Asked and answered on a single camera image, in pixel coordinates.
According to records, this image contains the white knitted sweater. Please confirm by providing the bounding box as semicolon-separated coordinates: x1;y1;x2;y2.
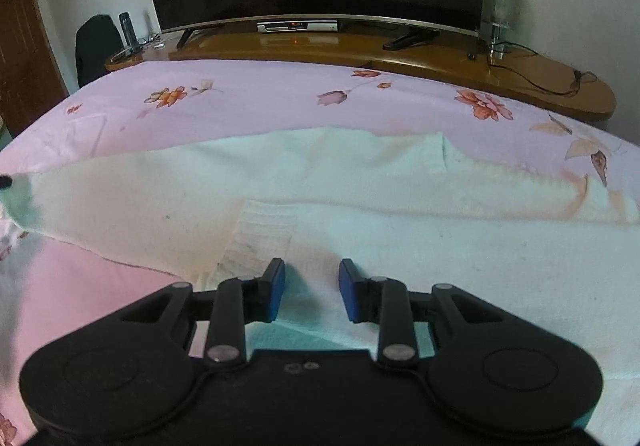
1;128;639;445

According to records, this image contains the brown wooden door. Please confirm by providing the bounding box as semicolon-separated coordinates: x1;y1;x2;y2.
0;0;68;137

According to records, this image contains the pink floral bed sheet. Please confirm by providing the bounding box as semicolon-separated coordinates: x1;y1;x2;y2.
0;58;640;446

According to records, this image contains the black chair back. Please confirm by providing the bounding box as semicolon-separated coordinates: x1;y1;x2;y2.
75;15;124;88

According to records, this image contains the dark cylindrical bottle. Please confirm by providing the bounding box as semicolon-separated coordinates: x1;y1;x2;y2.
119;12;141;53

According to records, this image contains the brown wooden tv cabinet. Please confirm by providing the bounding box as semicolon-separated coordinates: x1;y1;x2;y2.
105;21;617;125

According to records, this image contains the silver set-top box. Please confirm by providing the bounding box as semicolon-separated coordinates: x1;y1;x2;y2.
256;19;338;33

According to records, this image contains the black power cable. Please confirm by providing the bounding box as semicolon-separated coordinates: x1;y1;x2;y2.
466;41;599;98

